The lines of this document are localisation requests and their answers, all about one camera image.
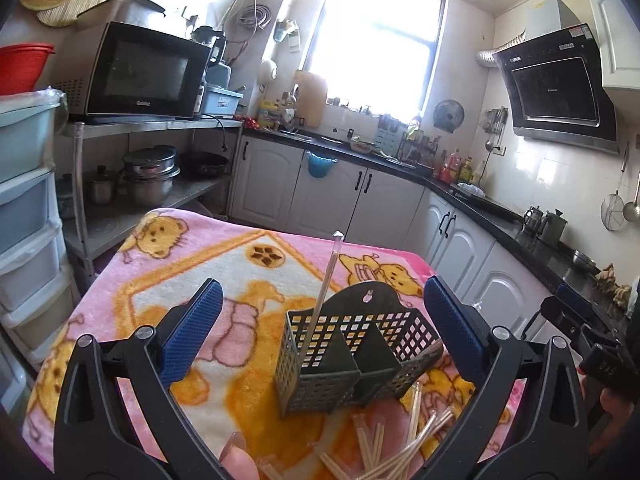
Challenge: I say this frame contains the blue hanging bin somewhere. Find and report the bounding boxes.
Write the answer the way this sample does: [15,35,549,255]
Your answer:
[306,151,338,181]

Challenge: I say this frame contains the kitchen window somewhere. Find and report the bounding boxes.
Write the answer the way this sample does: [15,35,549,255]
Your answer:
[302,0,448,116]

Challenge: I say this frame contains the stacked steel pots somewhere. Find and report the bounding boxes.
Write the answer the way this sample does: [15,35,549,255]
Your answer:
[122,145,181,208]

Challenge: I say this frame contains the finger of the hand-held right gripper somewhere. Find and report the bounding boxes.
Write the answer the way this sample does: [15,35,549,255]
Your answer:
[522,282,608,346]

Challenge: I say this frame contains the small wall fan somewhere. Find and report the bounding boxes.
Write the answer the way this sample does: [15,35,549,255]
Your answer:
[432,99,466,134]

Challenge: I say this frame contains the steel lidded container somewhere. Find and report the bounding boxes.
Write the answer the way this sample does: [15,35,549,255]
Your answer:
[75,0,166,31]

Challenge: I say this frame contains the wooden cutting board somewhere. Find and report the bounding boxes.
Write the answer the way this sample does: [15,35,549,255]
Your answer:
[292,70,328,130]

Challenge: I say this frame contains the cluster of seasoning bottles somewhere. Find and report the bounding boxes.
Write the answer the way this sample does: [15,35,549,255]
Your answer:
[437,147,488,186]

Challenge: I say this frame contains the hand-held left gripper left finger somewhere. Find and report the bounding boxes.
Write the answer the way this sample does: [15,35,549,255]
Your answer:
[52,279,236,480]

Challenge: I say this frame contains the black range hood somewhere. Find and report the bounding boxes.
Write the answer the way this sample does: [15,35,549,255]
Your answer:
[492,0,621,153]

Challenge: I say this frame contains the black microwave oven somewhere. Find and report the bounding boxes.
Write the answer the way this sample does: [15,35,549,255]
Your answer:
[52,21,216,126]

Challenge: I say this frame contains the plastic drawer unit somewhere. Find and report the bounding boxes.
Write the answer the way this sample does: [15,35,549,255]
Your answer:
[0,89,83,366]

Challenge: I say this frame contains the black spice rack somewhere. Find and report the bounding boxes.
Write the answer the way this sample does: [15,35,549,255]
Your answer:
[400,132,441,166]

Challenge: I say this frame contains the person's right hand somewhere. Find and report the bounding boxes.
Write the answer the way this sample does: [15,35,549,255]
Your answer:
[597,387,637,456]

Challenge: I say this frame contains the black kitchen countertop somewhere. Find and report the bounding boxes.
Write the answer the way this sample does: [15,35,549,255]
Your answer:
[242,127,631,321]

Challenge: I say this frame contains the white wall cabinet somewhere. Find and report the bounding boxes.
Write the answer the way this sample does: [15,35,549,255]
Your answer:
[587,0,640,92]

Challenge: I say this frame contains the coiled grey hose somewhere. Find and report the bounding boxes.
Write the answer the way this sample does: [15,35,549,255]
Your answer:
[237,4,273,31]

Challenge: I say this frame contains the person's left hand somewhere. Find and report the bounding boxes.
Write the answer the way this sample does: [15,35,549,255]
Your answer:
[219,432,261,480]

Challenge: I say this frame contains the sink faucet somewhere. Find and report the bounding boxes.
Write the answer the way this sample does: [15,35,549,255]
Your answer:
[282,87,301,131]

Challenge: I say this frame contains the small lidded steel pot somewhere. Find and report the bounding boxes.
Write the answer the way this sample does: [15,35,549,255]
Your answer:
[82,165,121,206]

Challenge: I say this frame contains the hanging kitchen utensils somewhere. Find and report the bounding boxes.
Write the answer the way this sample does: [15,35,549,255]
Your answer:
[482,107,508,151]

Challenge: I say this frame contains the red plastic basin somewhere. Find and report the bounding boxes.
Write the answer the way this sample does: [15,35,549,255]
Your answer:
[0,43,56,97]

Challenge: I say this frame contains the silver exhaust duct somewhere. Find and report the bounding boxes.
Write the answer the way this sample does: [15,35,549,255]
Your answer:
[475,30,526,68]

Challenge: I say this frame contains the ginger roots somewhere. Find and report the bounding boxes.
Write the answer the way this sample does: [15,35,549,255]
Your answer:
[595,264,632,306]

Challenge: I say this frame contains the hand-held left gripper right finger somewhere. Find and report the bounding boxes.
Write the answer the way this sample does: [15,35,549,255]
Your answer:
[422,275,591,480]

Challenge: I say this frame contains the hanging steel ladle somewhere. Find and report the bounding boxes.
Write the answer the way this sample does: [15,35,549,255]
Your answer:
[622,162,640,221]

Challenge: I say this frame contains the wall-mounted utensil holder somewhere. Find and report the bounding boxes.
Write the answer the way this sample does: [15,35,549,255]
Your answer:
[274,19,301,53]

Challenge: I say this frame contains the teal knife block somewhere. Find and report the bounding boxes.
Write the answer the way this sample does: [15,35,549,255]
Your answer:
[375,115,407,157]

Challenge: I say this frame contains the white kitchen cabinets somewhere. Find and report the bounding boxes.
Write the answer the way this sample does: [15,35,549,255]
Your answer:
[227,132,566,356]

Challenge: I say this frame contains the steel bowl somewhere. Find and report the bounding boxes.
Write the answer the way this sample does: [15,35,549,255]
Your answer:
[570,250,601,273]

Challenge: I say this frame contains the black wok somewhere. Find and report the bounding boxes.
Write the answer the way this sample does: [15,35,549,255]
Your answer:
[179,151,231,179]

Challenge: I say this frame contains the hanging wire strainer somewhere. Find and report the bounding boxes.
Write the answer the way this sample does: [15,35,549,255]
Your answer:
[600,160,628,233]

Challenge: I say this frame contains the pink bear printed blanket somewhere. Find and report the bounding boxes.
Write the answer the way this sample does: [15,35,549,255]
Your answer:
[22,207,531,480]

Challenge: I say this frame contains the yellow detergent bottle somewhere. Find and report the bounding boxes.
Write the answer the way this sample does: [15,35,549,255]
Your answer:
[257,100,281,131]

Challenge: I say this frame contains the dark grey perforated utensil basket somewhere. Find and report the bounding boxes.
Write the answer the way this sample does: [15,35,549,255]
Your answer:
[274,280,446,421]

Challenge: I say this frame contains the metal shelf rack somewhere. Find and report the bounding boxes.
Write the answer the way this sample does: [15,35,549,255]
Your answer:
[55,117,246,281]

